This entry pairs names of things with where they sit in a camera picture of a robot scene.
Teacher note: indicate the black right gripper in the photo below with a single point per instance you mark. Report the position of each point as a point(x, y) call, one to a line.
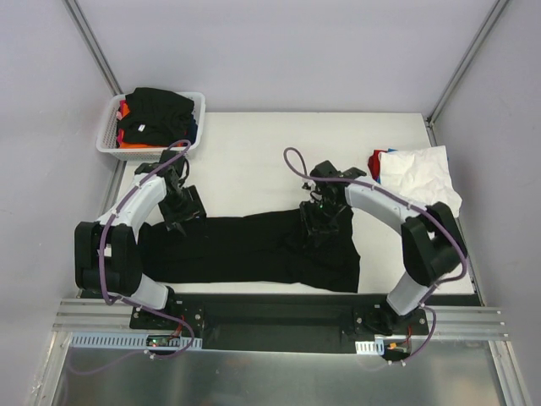
point(318, 224)

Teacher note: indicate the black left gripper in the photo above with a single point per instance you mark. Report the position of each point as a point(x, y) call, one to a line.
point(182, 212)

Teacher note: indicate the red t shirt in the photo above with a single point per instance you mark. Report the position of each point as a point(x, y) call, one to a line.
point(374, 164)

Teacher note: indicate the black t shirt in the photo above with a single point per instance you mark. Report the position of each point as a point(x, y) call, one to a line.
point(160, 98)
point(267, 247)

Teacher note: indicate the white plastic laundry basket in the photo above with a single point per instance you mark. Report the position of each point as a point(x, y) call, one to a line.
point(106, 136)

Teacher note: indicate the white t shirt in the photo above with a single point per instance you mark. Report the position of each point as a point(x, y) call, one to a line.
point(421, 175)

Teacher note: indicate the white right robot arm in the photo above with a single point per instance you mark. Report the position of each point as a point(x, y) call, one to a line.
point(432, 245)

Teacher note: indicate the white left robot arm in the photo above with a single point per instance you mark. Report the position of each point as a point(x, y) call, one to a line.
point(107, 258)

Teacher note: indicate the dark blue t shirt in basket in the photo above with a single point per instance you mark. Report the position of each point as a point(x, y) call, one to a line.
point(191, 130)

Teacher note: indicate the black t shirt in basket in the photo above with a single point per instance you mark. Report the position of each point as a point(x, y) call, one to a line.
point(160, 98)

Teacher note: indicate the pink t shirt in basket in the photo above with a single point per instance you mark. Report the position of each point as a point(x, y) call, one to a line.
point(121, 112)

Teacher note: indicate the orange t shirt in basket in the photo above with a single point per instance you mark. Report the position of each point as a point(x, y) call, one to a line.
point(149, 126)

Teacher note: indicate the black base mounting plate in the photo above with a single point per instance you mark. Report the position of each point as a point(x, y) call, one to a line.
point(304, 323)

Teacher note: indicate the right white cable duct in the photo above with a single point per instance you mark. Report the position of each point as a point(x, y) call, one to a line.
point(376, 347)

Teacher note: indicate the white cable duct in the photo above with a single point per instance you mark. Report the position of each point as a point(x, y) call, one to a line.
point(135, 341)
point(376, 347)

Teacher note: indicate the aluminium front rail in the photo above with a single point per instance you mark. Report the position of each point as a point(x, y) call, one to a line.
point(452, 322)

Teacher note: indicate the left white cable duct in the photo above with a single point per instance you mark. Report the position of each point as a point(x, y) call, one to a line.
point(135, 341)

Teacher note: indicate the left aluminium frame post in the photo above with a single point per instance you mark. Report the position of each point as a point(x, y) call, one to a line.
point(88, 36)

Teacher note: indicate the aluminium frame post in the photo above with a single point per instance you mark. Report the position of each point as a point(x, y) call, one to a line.
point(88, 36)
point(481, 36)

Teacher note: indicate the right aluminium frame post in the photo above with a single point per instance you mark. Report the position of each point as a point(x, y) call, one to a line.
point(481, 36)

